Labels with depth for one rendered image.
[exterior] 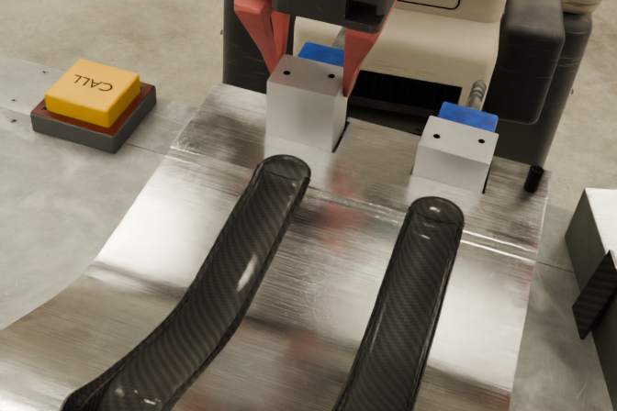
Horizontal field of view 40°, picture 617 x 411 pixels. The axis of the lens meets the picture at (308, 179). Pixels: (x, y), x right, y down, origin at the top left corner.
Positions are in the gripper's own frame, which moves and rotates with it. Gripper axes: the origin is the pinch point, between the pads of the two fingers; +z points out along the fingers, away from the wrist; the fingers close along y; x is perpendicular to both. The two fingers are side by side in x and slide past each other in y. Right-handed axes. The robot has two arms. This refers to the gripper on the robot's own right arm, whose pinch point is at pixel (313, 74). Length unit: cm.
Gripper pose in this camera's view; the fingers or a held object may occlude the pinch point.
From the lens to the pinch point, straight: 60.0
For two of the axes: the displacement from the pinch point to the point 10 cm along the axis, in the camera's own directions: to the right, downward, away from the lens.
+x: 3.1, -6.3, 7.1
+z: -0.6, 7.4, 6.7
